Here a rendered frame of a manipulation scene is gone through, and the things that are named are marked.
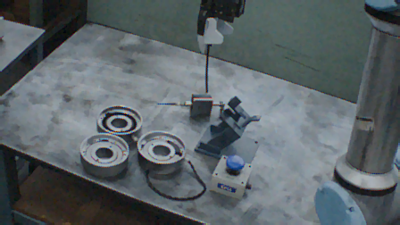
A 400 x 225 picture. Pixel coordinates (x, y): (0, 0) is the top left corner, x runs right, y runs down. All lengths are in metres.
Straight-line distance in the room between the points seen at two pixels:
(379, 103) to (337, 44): 1.91
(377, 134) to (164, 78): 0.75
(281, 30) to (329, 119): 1.36
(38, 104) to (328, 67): 1.78
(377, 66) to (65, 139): 0.72
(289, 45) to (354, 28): 0.36
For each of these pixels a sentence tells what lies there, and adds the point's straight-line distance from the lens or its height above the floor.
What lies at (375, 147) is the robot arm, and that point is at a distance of 0.86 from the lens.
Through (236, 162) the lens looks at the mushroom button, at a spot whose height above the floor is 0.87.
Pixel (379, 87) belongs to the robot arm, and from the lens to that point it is 0.82.
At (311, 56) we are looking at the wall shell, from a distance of 2.78.
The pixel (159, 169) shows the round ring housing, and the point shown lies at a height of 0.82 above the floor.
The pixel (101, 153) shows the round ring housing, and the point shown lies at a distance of 1.18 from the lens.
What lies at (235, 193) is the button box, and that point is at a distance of 1.12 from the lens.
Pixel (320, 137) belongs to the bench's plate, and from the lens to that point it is 1.36.
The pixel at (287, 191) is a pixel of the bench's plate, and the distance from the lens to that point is 1.19.
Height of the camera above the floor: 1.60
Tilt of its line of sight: 36 degrees down
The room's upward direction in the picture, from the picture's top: 10 degrees clockwise
